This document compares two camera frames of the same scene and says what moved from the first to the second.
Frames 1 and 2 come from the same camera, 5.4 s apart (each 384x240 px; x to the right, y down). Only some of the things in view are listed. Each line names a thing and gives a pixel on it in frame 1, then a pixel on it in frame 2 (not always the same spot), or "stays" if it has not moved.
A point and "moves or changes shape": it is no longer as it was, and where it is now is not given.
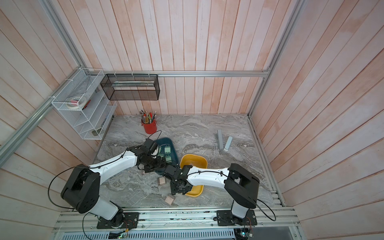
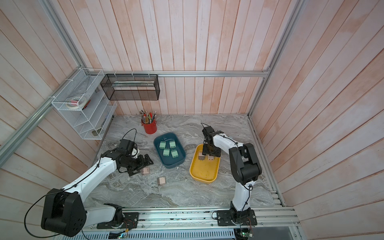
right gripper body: [175, 188] to [211, 151]
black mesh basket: [131, 86] stays
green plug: [167, 149] to [172, 144]
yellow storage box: [198, 160] moves or changes shape
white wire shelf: [91, 112] stays
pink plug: [161, 180] stays
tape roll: [76, 102] stays
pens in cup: [147, 118] stays
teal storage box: [168, 152] moves or changes shape
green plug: [168, 159] to [174, 154]
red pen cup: [151, 128] stays
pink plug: [169, 200] to [200, 156]
